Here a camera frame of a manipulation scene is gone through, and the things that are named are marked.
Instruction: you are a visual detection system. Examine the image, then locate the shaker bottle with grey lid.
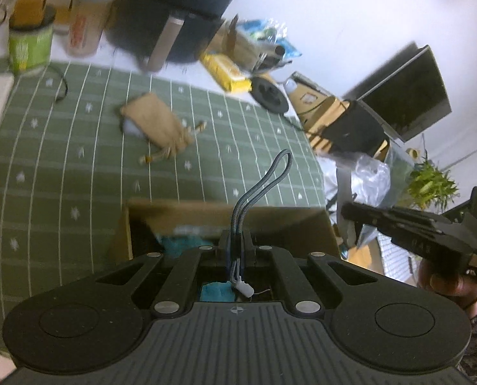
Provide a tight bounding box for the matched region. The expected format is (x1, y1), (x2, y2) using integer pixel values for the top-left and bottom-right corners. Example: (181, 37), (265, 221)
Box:
(66, 0), (123, 59)

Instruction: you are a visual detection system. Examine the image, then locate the short black charging cable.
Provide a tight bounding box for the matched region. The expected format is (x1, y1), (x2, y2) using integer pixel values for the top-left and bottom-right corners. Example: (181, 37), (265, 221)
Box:
(48, 64), (69, 103)

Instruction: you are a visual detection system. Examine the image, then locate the cardboard box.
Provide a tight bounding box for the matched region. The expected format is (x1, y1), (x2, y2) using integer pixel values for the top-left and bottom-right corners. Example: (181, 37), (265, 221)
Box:
(108, 198), (343, 302)

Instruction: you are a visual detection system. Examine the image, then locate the green label jar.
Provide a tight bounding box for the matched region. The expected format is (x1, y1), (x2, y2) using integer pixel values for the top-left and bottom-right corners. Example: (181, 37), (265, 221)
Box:
(8, 4), (56, 73)

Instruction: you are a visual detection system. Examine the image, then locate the tan drawstring pouch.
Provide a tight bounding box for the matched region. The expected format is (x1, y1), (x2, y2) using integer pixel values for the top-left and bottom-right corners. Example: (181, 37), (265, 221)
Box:
(120, 92), (208, 166)

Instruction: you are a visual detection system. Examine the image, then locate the black monitor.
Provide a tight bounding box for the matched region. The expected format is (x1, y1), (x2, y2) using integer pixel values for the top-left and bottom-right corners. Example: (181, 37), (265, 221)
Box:
(343, 42), (453, 142)

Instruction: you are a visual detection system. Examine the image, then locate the black kettle base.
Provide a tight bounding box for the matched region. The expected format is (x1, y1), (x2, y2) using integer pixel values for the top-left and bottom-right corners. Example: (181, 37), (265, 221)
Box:
(250, 75), (291, 114)

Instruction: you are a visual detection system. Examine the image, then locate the teal cloth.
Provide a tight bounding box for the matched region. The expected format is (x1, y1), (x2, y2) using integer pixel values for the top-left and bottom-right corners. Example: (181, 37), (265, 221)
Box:
(158, 233), (239, 303)

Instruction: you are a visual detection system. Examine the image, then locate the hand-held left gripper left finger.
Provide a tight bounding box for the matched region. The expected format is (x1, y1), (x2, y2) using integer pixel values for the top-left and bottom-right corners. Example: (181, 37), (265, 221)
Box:
(96, 229), (233, 318)

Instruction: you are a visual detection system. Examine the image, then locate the blue snack packet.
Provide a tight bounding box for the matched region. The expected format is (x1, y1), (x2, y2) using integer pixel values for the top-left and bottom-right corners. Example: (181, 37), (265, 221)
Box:
(238, 19), (270, 37)
(271, 28), (303, 59)

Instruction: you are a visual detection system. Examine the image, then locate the black bag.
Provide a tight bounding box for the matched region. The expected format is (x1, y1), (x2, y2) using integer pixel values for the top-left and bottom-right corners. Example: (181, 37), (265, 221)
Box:
(323, 100), (386, 157)

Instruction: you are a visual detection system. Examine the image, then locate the green potted plant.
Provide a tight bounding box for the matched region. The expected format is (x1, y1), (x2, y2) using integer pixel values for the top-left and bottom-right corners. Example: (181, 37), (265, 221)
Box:
(407, 148), (460, 209)

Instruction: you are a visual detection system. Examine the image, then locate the cardboard tube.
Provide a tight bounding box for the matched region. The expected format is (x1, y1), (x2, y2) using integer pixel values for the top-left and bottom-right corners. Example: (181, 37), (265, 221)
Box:
(258, 45), (287, 69)

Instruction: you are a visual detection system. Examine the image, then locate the grey braided cable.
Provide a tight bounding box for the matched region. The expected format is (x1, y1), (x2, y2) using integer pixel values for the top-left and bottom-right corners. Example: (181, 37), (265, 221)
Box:
(230, 149), (294, 296)

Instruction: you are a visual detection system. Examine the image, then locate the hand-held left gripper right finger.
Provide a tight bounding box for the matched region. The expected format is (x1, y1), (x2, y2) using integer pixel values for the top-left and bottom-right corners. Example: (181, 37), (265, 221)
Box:
(238, 229), (378, 318)

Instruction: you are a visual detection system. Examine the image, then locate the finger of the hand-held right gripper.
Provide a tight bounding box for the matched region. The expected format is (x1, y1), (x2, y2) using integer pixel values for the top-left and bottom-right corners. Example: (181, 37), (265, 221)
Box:
(341, 202), (444, 229)
(377, 225), (470, 258)

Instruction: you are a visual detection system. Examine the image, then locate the green checked tablecloth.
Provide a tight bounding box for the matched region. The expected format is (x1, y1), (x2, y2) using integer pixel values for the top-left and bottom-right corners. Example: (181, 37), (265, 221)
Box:
(0, 60), (327, 354)

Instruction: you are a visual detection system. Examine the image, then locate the person's right hand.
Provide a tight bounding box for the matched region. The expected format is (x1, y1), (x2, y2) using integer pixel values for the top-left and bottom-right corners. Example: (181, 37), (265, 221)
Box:
(417, 259), (477, 319)

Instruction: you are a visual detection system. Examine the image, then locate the wooden chair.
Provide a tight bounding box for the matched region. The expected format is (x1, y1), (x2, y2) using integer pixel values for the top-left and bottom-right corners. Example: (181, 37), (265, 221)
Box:
(289, 71), (389, 161)

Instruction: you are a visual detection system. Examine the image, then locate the clear plastic bag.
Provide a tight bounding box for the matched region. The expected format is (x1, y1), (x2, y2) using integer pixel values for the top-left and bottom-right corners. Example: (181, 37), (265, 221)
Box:
(317, 152), (392, 245)

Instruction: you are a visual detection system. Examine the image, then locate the yellow wet wipes pack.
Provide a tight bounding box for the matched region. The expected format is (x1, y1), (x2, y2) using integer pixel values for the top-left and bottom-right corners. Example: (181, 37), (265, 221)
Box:
(200, 51), (252, 94)

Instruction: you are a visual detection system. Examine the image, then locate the black air fryer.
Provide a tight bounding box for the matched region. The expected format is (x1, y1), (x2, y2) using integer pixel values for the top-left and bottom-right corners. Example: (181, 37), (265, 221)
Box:
(104, 0), (250, 73)

